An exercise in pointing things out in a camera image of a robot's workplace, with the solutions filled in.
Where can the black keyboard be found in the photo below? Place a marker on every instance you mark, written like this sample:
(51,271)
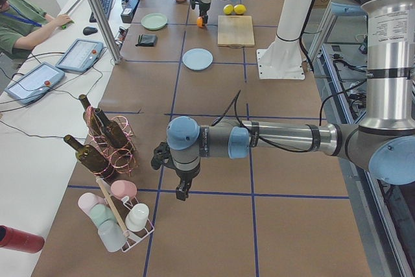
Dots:
(107,7)

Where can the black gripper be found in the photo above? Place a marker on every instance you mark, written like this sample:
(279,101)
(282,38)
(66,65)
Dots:
(203,8)
(185,175)

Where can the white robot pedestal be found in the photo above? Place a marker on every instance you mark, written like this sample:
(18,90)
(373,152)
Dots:
(282,60)

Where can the copper wire bottle rack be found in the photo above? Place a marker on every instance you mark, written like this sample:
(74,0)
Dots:
(123,163)

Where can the light blue plate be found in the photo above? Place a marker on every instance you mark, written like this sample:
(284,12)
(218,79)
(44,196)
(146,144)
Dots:
(197,59)

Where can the yellow lemon lower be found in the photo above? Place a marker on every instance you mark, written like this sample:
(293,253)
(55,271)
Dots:
(239,9)

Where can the red bottle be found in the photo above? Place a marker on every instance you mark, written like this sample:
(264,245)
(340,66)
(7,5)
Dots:
(18,240)

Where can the white wire cup rack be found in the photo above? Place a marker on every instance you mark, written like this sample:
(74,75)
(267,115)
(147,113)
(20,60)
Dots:
(135,237)

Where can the black computer box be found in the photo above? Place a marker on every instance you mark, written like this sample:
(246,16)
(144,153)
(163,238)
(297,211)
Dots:
(129,10)

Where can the blue teach pendant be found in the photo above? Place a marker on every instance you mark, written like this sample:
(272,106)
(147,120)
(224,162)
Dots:
(80,56)
(37,82)

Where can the mint green plate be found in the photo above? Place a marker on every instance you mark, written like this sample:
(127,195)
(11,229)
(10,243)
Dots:
(154,21)

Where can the bamboo cutting board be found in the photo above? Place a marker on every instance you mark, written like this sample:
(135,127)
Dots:
(235,31)

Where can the yellow lemon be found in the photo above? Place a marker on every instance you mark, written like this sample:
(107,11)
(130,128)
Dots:
(228,9)
(239,9)

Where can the blue teach pendant near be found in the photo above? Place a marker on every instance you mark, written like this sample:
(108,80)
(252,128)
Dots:
(37,82)

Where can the pale pink plastic cup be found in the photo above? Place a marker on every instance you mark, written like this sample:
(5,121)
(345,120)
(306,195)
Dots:
(88,200)

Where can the dark green wine bottle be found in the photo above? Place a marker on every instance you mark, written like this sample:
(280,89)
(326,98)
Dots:
(113,132)
(89,117)
(92,159)

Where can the aluminium frame post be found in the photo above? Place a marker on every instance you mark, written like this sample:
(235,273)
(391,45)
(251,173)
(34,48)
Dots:
(105,29)

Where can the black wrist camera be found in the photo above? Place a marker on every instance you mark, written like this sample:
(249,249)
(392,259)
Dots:
(194,3)
(162,157)

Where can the mint green plastic cup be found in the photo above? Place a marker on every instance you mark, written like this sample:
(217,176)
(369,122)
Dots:
(101,213)

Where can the seated person green shirt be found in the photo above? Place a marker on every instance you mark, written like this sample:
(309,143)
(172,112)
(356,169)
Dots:
(24,26)

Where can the wooden rack handle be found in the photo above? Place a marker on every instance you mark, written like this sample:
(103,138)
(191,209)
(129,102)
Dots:
(112,206)

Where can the blue teach pendant far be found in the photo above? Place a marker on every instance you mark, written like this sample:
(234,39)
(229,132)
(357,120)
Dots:
(80,56)

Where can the black computer mouse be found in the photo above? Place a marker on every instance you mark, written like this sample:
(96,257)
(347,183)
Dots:
(89,31)

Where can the orange mandarin fruit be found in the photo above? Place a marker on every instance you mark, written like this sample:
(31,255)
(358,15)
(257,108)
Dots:
(200,22)

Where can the yellow lemon upper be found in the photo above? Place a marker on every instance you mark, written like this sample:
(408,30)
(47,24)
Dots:
(228,9)

